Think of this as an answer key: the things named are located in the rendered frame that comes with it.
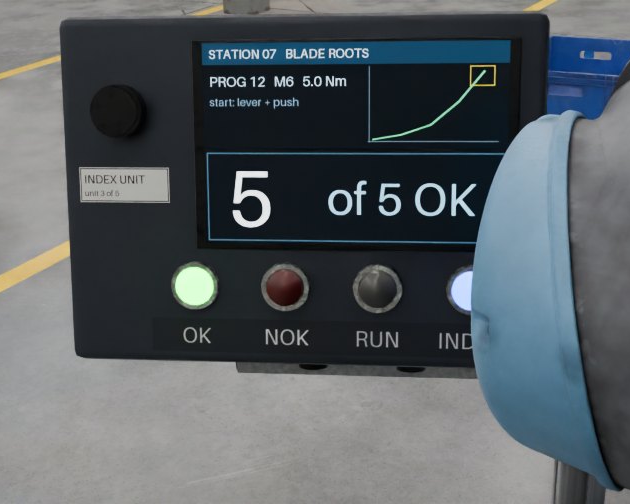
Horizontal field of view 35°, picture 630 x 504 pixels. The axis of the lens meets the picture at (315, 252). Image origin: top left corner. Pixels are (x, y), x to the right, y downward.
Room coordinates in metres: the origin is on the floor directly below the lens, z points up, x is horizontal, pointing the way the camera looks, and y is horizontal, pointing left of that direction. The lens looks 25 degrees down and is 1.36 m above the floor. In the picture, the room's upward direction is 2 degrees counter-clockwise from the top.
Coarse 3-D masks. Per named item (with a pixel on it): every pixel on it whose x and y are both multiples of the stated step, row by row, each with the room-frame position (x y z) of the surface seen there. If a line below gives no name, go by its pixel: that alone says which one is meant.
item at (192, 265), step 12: (192, 264) 0.50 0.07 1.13; (204, 264) 0.50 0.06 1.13; (180, 276) 0.50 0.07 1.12; (192, 276) 0.49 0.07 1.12; (204, 276) 0.49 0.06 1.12; (216, 276) 0.50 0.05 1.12; (180, 288) 0.49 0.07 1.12; (192, 288) 0.49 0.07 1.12; (204, 288) 0.49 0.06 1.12; (216, 288) 0.50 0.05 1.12; (180, 300) 0.50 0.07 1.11; (192, 300) 0.49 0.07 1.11; (204, 300) 0.49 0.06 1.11
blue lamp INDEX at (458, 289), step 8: (456, 272) 0.48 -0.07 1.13; (464, 272) 0.48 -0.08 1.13; (472, 272) 0.48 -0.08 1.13; (448, 280) 0.48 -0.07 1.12; (456, 280) 0.48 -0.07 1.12; (464, 280) 0.48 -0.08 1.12; (448, 288) 0.48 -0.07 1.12; (456, 288) 0.48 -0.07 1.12; (464, 288) 0.47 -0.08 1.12; (448, 296) 0.48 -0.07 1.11; (456, 296) 0.48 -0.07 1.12; (464, 296) 0.47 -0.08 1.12; (456, 304) 0.48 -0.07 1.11; (464, 304) 0.47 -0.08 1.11; (464, 312) 0.48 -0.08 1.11
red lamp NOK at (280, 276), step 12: (276, 264) 0.50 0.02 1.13; (288, 264) 0.49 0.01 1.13; (264, 276) 0.49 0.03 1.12; (276, 276) 0.49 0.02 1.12; (288, 276) 0.49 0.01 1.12; (300, 276) 0.49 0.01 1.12; (264, 288) 0.49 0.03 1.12; (276, 288) 0.49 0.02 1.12; (288, 288) 0.49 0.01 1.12; (300, 288) 0.49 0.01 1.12; (276, 300) 0.49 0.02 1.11; (288, 300) 0.48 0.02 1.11; (300, 300) 0.49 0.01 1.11
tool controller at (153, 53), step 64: (64, 64) 0.54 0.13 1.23; (128, 64) 0.54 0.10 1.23; (192, 64) 0.53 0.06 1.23; (256, 64) 0.52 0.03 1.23; (320, 64) 0.52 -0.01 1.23; (384, 64) 0.52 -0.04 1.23; (448, 64) 0.51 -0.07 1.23; (512, 64) 0.51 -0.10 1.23; (64, 128) 0.53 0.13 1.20; (128, 128) 0.51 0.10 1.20; (192, 128) 0.52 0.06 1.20; (256, 128) 0.52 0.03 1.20; (320, 128) 0.51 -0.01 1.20; (384, 128) 0.51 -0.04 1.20; (448, 128) 0.50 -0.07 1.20; (512, 128) 0.50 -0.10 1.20; (128, 192) 0.52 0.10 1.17; (192, 192) 0.51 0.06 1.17; (320, 192) 0.50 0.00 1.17; (384, 192) 0.50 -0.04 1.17; (448, 192) 0.49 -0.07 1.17; (128, 256) 0.51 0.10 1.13; (192, 256) 0.50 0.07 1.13; (256, 256) 0.50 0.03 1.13; (320, 256) 0.50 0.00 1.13; (384, 256) 0.49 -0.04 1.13; (448, 256) 0.49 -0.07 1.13; (128, 320) 0.50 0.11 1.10; (192, 320) 0.49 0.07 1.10; (256, 320) 0.49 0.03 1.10; (320, 320) 0.49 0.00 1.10; (384, 320) 0.48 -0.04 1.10; (448, 320) 0.48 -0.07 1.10
